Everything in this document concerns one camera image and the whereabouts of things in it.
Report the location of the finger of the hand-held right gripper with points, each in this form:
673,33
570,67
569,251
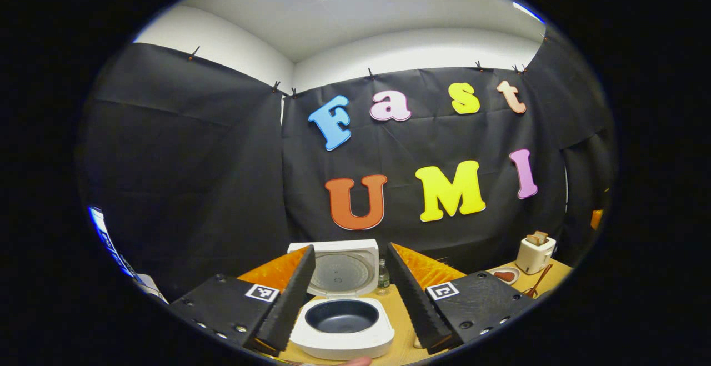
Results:
596,219

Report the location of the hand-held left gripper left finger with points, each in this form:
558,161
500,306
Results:
289,305

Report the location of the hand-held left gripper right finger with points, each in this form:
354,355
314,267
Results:
416,305

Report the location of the white rice cooker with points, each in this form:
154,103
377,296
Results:
344,344

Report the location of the brown wooden spoon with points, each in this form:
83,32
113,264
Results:
541,278

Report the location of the clear plastic water bottle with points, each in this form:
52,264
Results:
383,280

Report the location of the toast bread slice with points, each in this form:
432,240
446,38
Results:
533,239
543,236

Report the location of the white toaster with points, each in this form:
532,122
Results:
532,257

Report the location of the brown meat piece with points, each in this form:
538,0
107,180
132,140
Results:
510,274
500,277

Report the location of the white round plate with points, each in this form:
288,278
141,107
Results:
502,282

